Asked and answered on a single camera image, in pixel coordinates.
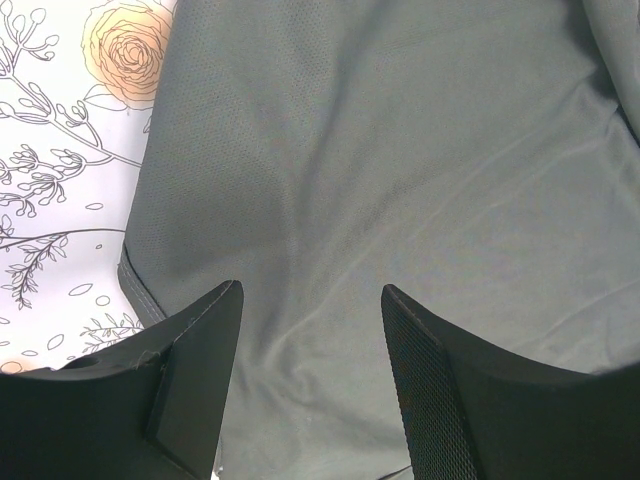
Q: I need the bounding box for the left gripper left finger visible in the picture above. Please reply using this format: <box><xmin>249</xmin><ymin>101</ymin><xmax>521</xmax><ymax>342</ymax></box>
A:
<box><xmin>1</xmin><ymin>281</ymin><xmax>243</xmax><ymax>480</ymax></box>

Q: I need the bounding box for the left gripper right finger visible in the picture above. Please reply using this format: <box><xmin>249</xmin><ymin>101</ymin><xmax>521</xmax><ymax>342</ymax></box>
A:
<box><xmin>381</xmin><ymin>285</ymin><xmax>639</xmax><ymax>480</ymax></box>

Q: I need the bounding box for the dark grey t shirt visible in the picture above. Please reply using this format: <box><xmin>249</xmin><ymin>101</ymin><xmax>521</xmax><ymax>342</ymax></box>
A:
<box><xmin>119</xmin><ymin>1</ymin><xmax>639</xmax><ymax>479</ymax></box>

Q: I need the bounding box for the floral table mat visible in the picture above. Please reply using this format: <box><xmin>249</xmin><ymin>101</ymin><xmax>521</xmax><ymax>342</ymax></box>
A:
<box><xmin>1</xmin><ymin>1</ymin><xmax>176</xmax><ymax>374</ymax></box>

